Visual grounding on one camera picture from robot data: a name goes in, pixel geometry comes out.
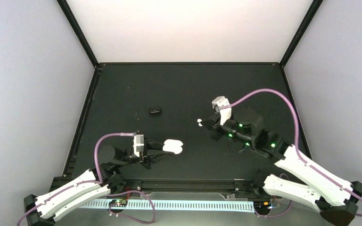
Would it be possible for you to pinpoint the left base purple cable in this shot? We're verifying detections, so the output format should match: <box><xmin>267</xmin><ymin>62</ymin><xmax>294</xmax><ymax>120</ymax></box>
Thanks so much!
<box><xmin>108</xmin><ymin>190</ymin><xmax>156</xmax><ymax>225</ymax></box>

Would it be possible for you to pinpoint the clear plastic sheet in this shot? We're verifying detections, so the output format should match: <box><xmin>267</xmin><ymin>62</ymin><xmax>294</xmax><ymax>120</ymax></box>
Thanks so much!
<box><xmin>212</xmin><ymin>198</ymin><xmax>327</xmax><ymax>226</ymax></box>

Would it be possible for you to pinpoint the black front mounting rail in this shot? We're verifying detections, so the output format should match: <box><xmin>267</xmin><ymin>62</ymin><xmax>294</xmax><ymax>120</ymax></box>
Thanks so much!
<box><xmin>48</xmin><ymin>176</ymin><xmax>330</xmax><ymax>200</ymax></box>

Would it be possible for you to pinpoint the white earbud one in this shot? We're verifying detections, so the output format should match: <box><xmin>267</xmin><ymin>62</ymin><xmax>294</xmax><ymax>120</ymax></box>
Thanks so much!
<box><xmin>197</xmin><ymin>119</ymin><xmax>203</xmax><ymax>127</ymax></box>

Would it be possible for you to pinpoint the white slotted cable duct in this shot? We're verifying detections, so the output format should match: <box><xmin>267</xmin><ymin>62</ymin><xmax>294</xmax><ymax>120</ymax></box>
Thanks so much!
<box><xmin>81</xmin><ymin>199</ymin><xmax>255</xmax><ymax>213</ymax></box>

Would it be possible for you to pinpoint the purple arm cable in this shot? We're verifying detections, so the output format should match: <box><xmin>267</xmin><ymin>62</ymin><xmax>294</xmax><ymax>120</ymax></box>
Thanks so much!
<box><xmin>220</xmin><ymin>89</ymin><xmax>362</xmax><ymax>218</ymax></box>
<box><xmin>16</xmin><ymin>132</ymin><xmax>137</xmax><ymax>226</ymax></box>

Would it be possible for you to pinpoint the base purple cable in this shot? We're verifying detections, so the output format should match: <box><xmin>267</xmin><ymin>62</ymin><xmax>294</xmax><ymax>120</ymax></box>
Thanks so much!
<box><xmin>254</xmin><ymin>173</ymin><xmax>294</xmax><ymax>218</ymax></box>
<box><xmin>108</xmin><ymin>190</ymin><xmax>156</xmax><ymax>225</ymax></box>

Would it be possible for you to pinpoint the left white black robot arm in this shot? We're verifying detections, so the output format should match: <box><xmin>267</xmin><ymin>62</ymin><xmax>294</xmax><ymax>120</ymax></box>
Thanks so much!
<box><xmin>19</xmin><ymin>139</ymin><xmax>183</xmax><ymax>226</ymax></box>

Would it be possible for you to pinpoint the left black frame post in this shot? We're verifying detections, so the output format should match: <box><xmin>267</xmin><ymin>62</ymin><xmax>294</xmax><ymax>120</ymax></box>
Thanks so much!
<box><xmin>57</xmin><ymin>0</ymin><xmax>99</xmax><ymax>68</ymax></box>

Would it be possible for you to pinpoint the black frame post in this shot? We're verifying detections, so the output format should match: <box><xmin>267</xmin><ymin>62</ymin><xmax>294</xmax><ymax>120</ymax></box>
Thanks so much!
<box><xmin>280</xmin><ymin>0</ymin><xmax>323</xmax><ymax>68</ymax></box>
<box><xmin>57</xmin><ymin>0</ymin><xmax>99</xmax><ymax>68</ymax></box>

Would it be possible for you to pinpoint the white capsule object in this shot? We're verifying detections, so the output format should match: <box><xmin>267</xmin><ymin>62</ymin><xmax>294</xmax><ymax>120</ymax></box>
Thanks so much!
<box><xmin>163</xmin><ymin>139</ymin><xmax>183</xmax><ymax>154</ymax></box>

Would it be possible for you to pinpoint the black earbud charging case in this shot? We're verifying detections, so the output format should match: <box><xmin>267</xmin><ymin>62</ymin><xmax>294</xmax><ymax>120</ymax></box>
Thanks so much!
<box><xmin>148</xmin><ymin>106</ymin><xmax>162</xmax><ymax>114</ymax></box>

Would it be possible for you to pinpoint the right black frame post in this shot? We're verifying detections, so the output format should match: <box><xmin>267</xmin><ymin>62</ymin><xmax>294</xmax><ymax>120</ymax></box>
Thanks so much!
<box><xmin>280</xmin><ymin>0</ymin><xmax>323</xmax><ymax>68</ymax></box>

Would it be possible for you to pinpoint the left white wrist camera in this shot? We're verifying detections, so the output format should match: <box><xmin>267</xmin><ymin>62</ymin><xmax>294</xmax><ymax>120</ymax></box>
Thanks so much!
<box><xmin>133</xmin><ymin>135</ymin><xmax>144</xmax><ymax>157</ymax></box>

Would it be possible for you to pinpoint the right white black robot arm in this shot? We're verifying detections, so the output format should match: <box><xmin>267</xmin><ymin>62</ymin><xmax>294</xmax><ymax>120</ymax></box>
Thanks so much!
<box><xmin>197</xmin><ymin>107</ymin><xmax>362</xmax><ymax>226</ymax></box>

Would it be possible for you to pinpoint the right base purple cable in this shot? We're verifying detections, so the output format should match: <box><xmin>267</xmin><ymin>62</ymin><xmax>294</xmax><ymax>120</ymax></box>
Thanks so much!
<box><xmin>254</xmin><ymin>173</ymin><xmax>294</xmax><ymax>218</ymax></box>

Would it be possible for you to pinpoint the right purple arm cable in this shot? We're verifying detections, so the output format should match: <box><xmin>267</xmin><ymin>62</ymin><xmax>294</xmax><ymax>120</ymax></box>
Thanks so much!
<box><xmin>220</xmin><ymin>89</ymin><xmax>362</xmax><ymax>218</ymax></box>

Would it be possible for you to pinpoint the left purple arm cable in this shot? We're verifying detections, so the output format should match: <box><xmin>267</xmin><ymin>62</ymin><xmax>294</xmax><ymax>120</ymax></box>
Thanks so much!
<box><xmin>16</xmin><ymin>132</ymin><xmax>137</xmax><ymax>226</ymax></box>

